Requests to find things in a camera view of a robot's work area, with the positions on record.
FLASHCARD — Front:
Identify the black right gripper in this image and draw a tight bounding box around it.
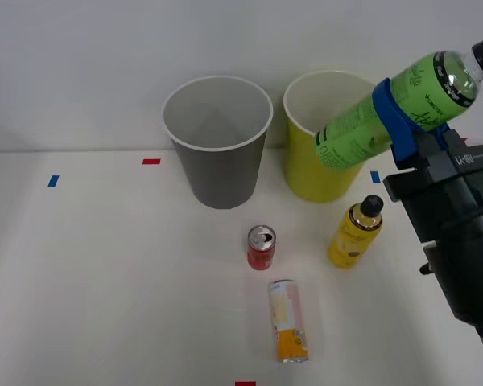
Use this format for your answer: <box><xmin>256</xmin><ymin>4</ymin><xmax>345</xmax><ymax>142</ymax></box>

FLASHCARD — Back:
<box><xmin>371</xmin><ymin>77</ymin><xmax>483</xmax><ymax>204</ymax></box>

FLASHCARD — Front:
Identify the green label plastic bottle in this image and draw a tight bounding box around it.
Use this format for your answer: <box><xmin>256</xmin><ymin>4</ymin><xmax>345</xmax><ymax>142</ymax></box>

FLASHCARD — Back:
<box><xmin>314</xmin><ymin>31</ymin><xmax>483</xmax><ymax>170</ymax></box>

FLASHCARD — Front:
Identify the yellow-green plastic waste bin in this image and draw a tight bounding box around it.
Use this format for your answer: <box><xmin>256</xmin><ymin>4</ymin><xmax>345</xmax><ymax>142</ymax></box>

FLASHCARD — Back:
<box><xmin>283</xmin><ymin>70</ymin><xmax>382</xmax><ymax>204</ymax></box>

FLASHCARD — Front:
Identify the yellow label plastic bottle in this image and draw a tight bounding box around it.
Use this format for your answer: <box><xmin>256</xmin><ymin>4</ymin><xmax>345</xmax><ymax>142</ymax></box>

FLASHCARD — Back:
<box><xmin>327</xmin><ymin>194</ymin><xmax>385</xmax><ymax>270</ymax></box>

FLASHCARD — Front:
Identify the red drink can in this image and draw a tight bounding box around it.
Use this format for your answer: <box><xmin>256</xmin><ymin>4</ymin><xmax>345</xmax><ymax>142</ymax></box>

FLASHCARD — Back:
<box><xmin>246</xmin><ymin>224</ymin><xmax>278</xmax><ymax>272</ymax></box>

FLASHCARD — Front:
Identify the grey plastic waste bin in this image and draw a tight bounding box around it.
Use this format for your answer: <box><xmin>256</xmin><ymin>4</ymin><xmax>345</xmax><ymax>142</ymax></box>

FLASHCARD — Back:
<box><xmin>161</xmin><ymin>75</ymin><xmax>275</xmax><ymax>211</ymax></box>

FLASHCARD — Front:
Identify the pale orange drink can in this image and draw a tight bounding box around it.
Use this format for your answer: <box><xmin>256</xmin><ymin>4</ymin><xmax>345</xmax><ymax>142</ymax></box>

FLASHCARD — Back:
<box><xmin>267</xmin><ymin>278</ymin><xmax>310</xmax><ymax>364</ymax></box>

